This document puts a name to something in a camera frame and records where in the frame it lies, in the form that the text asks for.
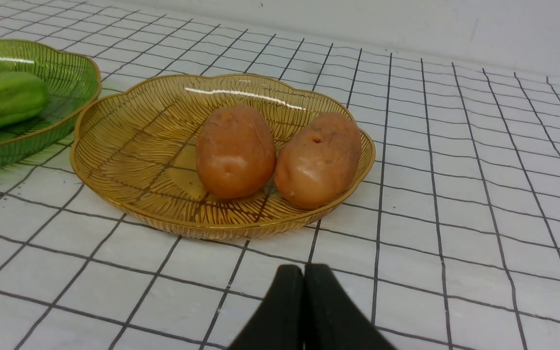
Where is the green glass plate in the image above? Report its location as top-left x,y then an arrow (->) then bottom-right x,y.
0,39 -> 102,168

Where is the orange potato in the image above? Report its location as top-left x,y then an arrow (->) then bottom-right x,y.
274,113 -> 361,210
196,105 -> 276,201

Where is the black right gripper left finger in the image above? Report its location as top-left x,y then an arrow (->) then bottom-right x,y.
229,264 -> 304,350

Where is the green cucumber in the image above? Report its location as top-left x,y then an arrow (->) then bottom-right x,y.
0,71 -> 50,129

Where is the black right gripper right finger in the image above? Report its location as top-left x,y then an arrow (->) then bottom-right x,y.
303,263 -> 395,350

